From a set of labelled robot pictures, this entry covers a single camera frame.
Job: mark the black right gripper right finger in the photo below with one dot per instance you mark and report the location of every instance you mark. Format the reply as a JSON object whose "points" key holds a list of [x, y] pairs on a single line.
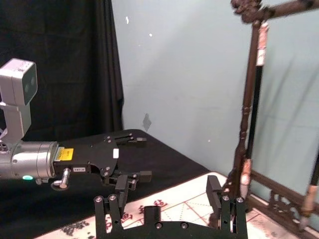
{"points": [[214, 199]]}

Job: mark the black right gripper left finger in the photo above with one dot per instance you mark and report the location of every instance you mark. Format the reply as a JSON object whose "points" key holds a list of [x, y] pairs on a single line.
{"points": [[122, 191]]}

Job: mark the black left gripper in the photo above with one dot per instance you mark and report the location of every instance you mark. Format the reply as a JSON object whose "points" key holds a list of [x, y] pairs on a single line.
{"points": [[97, 154]]}

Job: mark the black table cloth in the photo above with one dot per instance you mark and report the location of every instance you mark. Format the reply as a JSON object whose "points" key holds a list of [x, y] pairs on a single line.
{"points": [[164, 159]]}

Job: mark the white calligraphy mat red grid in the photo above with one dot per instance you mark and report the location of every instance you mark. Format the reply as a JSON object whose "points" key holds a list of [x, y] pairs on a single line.
{"points": [[184, 199]]}

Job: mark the brown-tipped calligraphy brush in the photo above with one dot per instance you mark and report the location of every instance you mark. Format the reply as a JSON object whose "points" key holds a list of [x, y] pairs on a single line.
{"points": [[309, 201]]}

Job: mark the dark wooden brush rack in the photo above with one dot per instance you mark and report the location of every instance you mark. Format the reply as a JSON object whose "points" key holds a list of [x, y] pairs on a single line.
{"points": [[246, 107]]}

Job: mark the black curtain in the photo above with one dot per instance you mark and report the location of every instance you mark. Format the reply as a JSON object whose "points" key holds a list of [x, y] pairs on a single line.
{"points": [[62, 62]]}

